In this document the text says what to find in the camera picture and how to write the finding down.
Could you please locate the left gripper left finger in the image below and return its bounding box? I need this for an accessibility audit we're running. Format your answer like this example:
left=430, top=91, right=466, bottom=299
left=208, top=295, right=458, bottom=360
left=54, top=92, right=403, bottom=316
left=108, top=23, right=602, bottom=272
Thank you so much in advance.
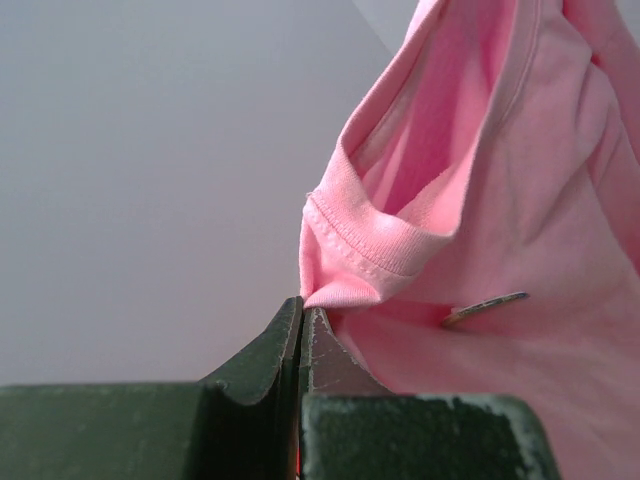
left=1, top=298, right=303, bottom=479

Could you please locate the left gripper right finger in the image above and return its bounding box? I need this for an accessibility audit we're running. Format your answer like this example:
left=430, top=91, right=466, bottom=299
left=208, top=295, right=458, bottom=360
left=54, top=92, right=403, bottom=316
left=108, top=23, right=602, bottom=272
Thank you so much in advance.
left=299, top=308, right=558, bottom=480

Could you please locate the white round brooch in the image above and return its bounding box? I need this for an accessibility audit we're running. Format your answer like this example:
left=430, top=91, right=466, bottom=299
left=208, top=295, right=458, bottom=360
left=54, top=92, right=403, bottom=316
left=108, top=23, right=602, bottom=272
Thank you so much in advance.
left=440, top=291, right=530, bottom=328

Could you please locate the pink t-shirt garment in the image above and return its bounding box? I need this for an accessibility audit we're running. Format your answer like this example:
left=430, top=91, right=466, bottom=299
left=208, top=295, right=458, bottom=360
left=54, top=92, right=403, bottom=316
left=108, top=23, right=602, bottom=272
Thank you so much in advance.
left=299, top=1, right=639, bottom=479

